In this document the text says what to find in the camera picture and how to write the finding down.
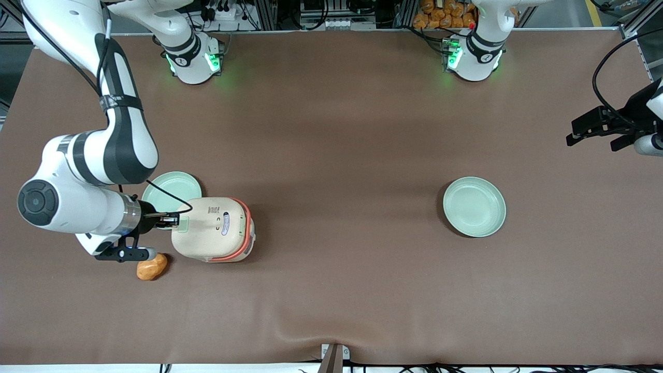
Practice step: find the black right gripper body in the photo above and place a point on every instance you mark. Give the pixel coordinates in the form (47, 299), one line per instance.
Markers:
(149, 219)

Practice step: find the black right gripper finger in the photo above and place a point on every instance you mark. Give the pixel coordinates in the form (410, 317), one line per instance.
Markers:
(171, 218)
(171, 225)

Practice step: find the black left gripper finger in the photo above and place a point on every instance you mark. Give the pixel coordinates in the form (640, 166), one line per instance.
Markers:
(623, 142)
(588, 122)

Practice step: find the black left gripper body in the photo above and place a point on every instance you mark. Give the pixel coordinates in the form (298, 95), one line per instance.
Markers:
(635, 107)

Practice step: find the cream rice cooker orange trim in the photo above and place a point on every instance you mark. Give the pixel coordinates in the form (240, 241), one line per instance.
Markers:
(217, 230)

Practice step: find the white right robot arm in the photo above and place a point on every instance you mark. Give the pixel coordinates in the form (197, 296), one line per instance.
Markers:
(119, 140)

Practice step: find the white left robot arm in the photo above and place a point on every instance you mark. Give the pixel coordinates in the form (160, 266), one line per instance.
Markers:
(476, 57)

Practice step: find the pale green round plate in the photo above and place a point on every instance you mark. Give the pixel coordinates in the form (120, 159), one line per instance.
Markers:
(474, 206)
(168, 187)

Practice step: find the orange-brown bread roll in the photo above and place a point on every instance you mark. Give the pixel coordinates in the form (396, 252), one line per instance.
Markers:
(152, 267)

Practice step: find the brown table cover mat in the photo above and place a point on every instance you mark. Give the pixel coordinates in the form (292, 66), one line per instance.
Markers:
(336, 155)

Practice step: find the bag of orange breads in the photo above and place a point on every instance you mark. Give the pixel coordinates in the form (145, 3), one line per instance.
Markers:
(440, 15)

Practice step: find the white power strip with plugs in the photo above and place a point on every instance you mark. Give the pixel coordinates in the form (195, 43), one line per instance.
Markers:
(226, 11)

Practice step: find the white connector block row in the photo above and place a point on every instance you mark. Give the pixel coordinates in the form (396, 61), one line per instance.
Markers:
(336, 24)

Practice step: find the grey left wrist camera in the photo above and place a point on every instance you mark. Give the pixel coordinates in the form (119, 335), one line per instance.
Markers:
(650, 145)

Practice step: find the aluminium frame profile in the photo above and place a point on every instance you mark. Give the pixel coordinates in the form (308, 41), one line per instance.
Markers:
(639, 18)

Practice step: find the grey metal table bracket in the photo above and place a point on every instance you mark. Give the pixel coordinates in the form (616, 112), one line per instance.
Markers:
(334, 357)

